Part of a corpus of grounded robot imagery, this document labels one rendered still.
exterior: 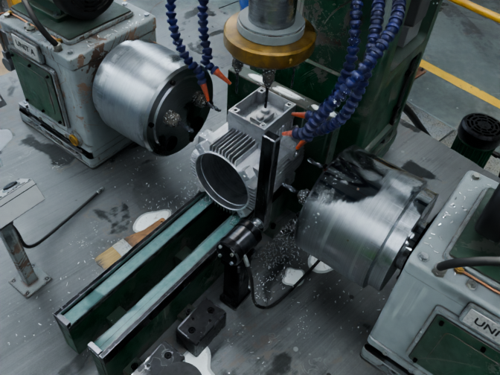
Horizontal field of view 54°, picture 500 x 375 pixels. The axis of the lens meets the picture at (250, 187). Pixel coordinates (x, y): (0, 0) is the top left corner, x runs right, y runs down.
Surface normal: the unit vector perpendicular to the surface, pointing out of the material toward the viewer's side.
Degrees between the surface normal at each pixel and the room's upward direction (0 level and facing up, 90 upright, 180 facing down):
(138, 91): 47
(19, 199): 57
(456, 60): 0
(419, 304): 90
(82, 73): 90
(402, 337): 90
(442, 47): 0
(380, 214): 32
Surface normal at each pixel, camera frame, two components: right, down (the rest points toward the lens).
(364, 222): -0.37, -0.12
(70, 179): 0.06, -0.68
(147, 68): -0.12, -0.49
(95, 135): 0.79, 0.48
